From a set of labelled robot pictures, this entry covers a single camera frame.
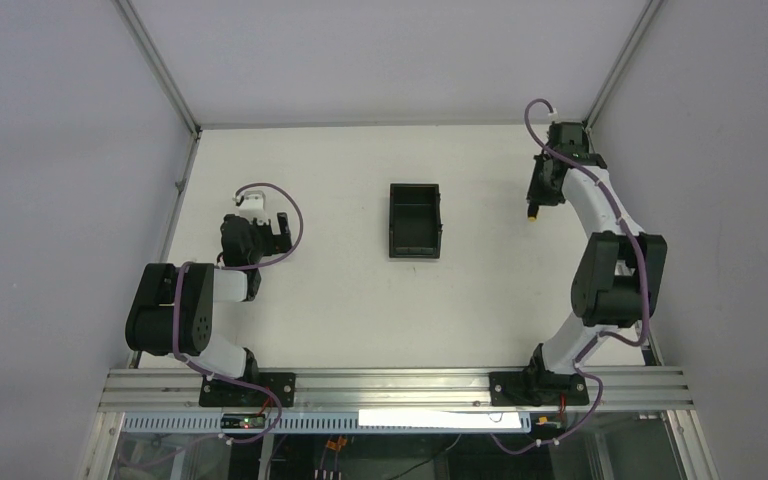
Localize black yellow screwdriver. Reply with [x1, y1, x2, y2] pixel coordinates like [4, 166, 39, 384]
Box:
[527, 203, 540, 222]

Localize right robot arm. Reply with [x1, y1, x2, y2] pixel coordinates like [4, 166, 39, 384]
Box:
[523, 122, 667, 393]

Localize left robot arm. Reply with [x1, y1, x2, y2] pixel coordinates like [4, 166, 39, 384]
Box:
[125, 212, 292, 384]

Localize black plastic bin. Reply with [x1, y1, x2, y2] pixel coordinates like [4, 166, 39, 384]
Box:
[388, 183, 443, 260]

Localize small green circuit board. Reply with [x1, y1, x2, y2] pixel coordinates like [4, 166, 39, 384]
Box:
[220, 414, 268, 430]

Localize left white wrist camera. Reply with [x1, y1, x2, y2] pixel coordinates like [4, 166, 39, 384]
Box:
[236, 190, 270, 226]

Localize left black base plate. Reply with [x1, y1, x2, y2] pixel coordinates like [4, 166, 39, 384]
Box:
[198, 371, 297, 408]

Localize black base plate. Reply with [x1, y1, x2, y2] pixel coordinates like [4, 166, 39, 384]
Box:
[198, 371, 297, 408]
[488, 371, 590, 407]

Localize aluminium front rail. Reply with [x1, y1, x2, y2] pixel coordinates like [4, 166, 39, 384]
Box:
[98, 366, 695, 413]

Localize perforated white cable duct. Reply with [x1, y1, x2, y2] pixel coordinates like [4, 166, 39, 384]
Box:
[122, 409, 532, 435]

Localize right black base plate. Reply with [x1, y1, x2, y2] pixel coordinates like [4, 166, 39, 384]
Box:
[488, 371, 590, 407]

